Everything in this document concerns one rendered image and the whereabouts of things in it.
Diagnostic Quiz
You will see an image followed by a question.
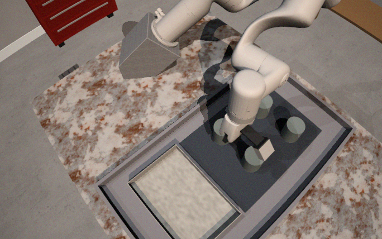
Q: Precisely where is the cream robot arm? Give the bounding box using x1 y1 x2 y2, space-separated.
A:
151 0 341 161

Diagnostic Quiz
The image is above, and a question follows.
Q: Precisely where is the clear glass jar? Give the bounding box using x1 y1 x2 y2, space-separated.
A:
281 117 305 143
241 146 264 173
256 95 273 119
213 118 229 145

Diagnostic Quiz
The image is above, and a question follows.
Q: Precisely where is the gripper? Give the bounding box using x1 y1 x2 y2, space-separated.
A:
219 113 255 144

